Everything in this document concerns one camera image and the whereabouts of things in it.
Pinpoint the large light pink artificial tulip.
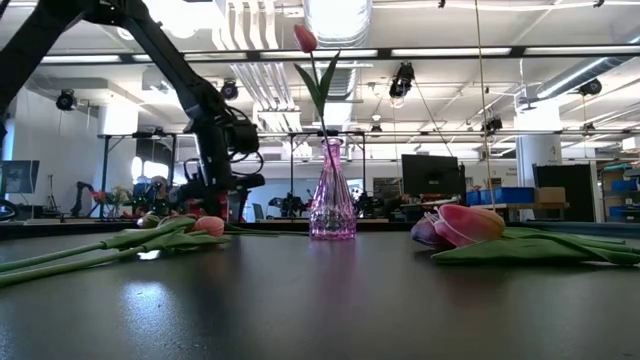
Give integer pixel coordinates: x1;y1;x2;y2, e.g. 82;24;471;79
432;203;640;266

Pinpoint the wooden top work table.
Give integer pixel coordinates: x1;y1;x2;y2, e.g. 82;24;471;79
469;201;571;222

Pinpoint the yellow hanging cord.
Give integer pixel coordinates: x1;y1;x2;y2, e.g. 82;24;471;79
473;0;497;211

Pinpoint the blue bin shelf unit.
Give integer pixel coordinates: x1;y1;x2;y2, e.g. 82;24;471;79
599;164;640;224

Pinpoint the black rig frame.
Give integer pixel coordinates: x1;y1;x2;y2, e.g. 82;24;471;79
39;45;640;64

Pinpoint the purple artificial tulip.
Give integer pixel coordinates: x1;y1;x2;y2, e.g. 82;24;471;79
135;212;309;237
410;212;454;251

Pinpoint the black computer monitor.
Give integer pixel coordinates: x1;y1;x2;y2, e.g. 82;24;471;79
401;153;466;204

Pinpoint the artificial tulip green stem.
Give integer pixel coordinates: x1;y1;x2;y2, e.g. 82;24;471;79
0;215;199;274

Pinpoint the white building pillar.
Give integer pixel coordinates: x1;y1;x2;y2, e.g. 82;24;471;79
514;102;564;189

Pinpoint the black cabinet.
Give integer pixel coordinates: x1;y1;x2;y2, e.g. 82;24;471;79
532;163;599;224

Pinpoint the pink glass vase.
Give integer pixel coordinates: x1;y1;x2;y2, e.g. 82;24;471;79
308;137;357;241

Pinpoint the silver ceiling duct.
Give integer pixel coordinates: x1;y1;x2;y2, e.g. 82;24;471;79
302;0;374;49

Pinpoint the small grey monitor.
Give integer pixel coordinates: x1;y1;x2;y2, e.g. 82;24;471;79
0;159;41;195

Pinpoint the dark pink artificial tulip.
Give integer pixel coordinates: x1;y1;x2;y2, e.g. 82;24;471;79
292;23;344;171

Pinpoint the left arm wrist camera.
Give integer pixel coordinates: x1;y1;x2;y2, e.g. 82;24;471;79
227;117;261;156

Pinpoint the black ceiling spotlight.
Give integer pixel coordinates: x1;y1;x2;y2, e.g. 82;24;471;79
219;79;240;102
54;88;79;112
388;62;416;100
578;78;604;97

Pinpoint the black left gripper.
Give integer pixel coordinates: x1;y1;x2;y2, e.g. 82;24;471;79
177;107;266;221

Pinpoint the cardboard box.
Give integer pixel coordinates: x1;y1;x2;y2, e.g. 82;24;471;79
534;186;567;205

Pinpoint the blue plastic bin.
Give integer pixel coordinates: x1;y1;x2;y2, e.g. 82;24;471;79
465;186;536;206

